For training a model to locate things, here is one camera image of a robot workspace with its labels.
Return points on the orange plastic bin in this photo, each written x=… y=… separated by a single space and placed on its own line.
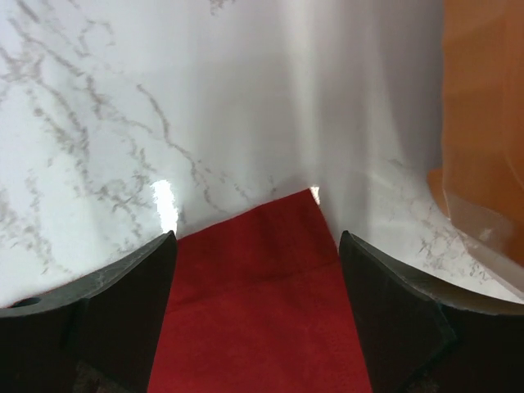
x=479 y=185

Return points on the dark red t shirt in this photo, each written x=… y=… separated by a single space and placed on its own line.
x=259 y=304

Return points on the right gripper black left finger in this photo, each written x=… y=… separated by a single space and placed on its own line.
x=101 y=328

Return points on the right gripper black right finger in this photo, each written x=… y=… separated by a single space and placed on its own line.
x=419 y=333

